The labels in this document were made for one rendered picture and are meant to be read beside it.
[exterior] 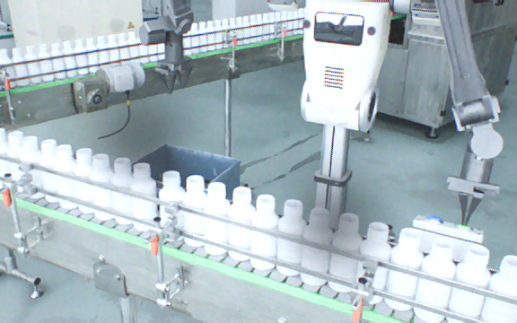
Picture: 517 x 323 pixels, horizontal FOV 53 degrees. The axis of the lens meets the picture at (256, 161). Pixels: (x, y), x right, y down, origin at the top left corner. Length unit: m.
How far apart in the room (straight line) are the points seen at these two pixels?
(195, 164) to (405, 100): 3.21
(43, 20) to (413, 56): 3.24
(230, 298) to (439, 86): 3.69
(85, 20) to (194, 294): 4.22
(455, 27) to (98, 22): 4.50
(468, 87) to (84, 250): 0.99
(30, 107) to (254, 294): 1.69
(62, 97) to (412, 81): 3.10
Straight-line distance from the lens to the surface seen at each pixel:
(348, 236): 1.04
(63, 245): 1.48
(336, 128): 1.65
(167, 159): 1.94
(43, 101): 2.61
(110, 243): 1.34
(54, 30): 5.11
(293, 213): 1.06
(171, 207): 1.15
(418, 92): 4.76
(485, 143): 1.08
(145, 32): 1.54
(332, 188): 1.72
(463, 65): 1.10
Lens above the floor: 1.68
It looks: 25 degrees down
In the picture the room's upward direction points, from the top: 1 degrees clockwise
